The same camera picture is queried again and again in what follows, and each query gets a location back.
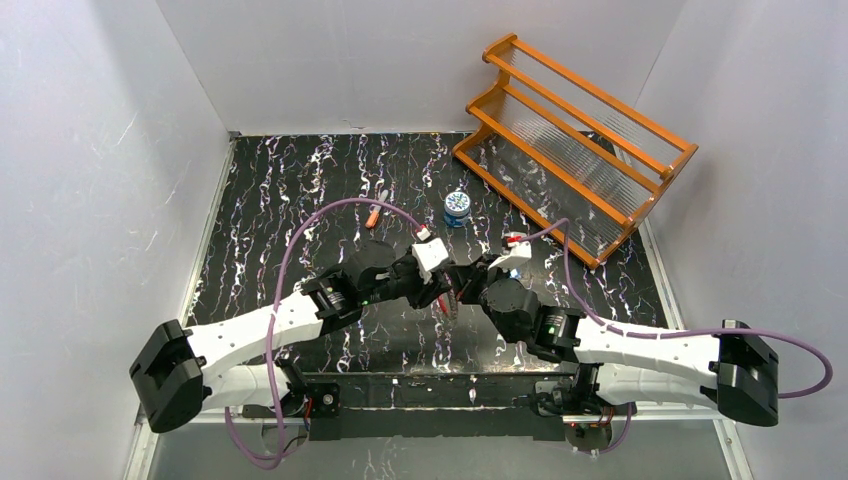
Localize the red handled spiked keyring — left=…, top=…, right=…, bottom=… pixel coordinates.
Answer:
left=437, top=287, right=459, bottom=323

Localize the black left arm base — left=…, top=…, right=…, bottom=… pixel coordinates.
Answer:
left=281, top=381, right=341, bottom=420

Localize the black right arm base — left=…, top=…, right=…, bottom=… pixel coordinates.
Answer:
left=526, top=365, right=616, bottom=453

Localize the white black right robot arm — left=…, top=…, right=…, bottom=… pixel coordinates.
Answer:
left=446, top=257, right=779, bottom=427

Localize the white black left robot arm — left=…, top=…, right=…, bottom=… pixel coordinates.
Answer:
left=129, top=238, right=449, bottom=433

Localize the white orange marker pen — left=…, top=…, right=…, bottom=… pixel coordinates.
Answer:
left=365, top=190, right=389, bottom=230

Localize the small blue white jar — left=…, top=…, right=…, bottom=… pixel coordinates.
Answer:
left=443, top=191, right=471, bottom=228

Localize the orange wooden shelf rack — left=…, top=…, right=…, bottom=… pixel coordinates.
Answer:
left=453, top=33, right=698, bottom=268

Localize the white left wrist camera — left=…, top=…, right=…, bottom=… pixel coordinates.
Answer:
left=410, top=226, right=449, bottom=283

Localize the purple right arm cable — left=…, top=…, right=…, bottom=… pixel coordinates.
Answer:
left=506, top=218, right=834, bottom=458

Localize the aluminium frame rail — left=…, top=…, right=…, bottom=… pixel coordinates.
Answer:
left=125, top=406, right=752, bottom=479

